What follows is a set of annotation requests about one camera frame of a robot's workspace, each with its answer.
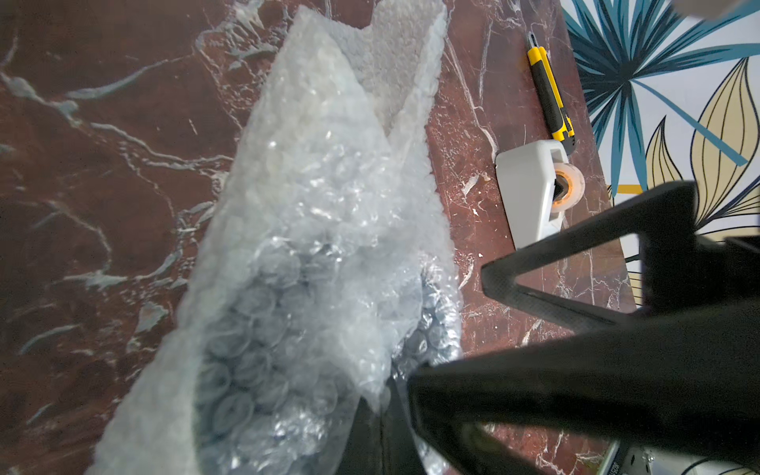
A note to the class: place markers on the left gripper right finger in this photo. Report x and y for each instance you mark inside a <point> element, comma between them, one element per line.
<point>680,373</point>

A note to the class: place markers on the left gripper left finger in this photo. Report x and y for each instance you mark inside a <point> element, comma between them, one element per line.
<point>381,443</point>

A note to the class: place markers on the clear bubble wrap sheet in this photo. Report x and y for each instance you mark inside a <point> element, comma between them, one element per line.
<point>327,274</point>

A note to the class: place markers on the white tape dispenser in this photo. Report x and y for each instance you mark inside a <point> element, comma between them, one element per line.
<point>538,185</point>

